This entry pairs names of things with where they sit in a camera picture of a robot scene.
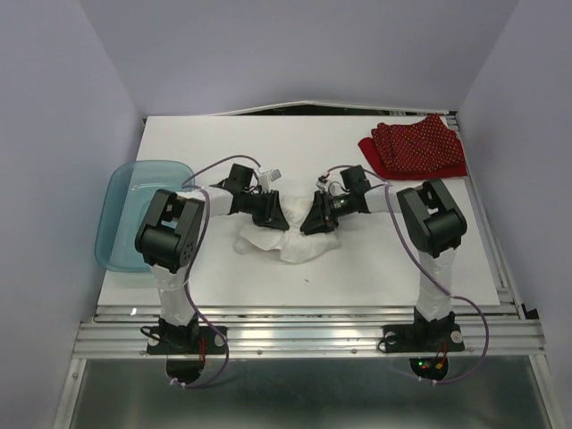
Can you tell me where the red polka dot skirt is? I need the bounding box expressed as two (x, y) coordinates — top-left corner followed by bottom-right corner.
(358, 114), (467, 181)

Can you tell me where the teal plastic bin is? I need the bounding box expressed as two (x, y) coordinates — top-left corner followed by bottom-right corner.
(94, 160), (193, 273)

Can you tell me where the white ruffled skirt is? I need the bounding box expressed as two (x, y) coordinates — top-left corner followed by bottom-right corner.
(234, 196), (341, 264)

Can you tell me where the aluminium rail frame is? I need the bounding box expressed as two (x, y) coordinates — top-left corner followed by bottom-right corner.
(53, 286), (566, 428)

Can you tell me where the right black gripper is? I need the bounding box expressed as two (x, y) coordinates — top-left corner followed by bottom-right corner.
(301, 190), (354, 236)

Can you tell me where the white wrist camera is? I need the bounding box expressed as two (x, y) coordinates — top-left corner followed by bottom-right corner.
(258, 169), (282, 192)
(316, 172), (344, 197)

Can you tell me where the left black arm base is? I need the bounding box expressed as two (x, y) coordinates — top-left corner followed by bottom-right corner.
(139, 315), (230, 389)

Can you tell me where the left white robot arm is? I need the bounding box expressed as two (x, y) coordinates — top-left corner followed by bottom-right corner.
(135, 164), (290, 352)

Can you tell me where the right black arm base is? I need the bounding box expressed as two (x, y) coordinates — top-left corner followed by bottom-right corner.
(377, 309), (465, 383)

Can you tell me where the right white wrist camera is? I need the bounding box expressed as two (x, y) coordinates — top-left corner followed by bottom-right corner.
(316, 172), (344, 197)

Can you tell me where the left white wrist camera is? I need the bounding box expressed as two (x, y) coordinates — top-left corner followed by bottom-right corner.
(258, 169), (282, 192)

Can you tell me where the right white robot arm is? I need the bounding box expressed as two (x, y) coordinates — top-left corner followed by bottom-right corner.
(299, 165), (467, 349)

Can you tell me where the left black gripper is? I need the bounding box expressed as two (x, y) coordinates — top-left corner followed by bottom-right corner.
(240, 189), (289, 230)

